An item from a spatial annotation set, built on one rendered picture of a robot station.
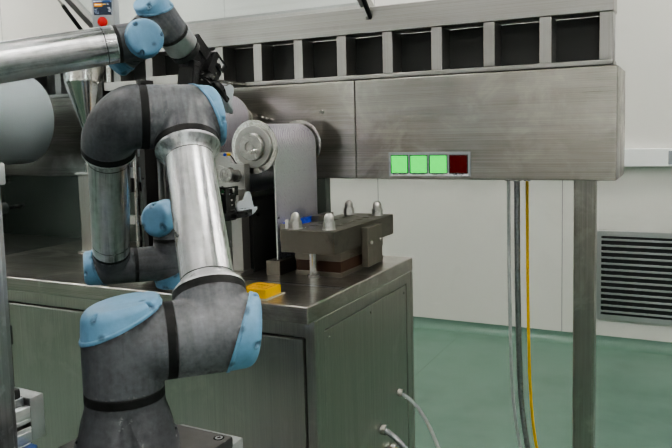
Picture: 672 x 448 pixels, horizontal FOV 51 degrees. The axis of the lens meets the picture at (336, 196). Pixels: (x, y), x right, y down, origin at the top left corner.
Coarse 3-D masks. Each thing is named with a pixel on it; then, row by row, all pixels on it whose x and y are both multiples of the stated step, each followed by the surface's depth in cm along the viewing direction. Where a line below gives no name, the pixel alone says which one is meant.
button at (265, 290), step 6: (258, 282) 172; (246, 288) 166; (252, 288) 165; (258, 288) 165; (264, 288) 165; (270, 288) 165; (276, 288) 168; (258, 294) 164; (264, 294) 164; (270, 294) 165; (276, 294) 168
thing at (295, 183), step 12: (276, 168) 192; (288, 168) 198; (300, 168) 204; (312, 168) 210; (276, 180) 192; (288, 180) 198; (300, 180) 204; (312, 180) 210; (276, 192) 192; (288, 192) 198; (300, 192) 204; (312, 192) 210; (276, 204) 192; (288, 204) 198; (300, 204) 204; (312, 204) 211; (276, 216) 193; (288, 216) 198; (300, 216) 204; (276, 228) 193
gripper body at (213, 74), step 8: (200, 40) 165; (200, 48) 166; (208, 48) 168; (192, 56) 161; (200, 56) 167; (208, 56) 168; (216, 56) 168; (200, 64) 166; (208, 64) 166; (216, 64) 171; (224, 64) 171; (200, 72) 166; (208, 72) 166; (216, 72) 170; (200, 80) 166; (216, 80) 170
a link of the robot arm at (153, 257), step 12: (156, 240) 151; (168, 240) 150; (144, 252) 150; (156, 252) 150; (168, 252) 150; (144, 264) 149; (156, 264) 149; (168, 264) 150; (144, 276) 149; (156, 276) 150; (168, 276) 151; (168, 288) 152
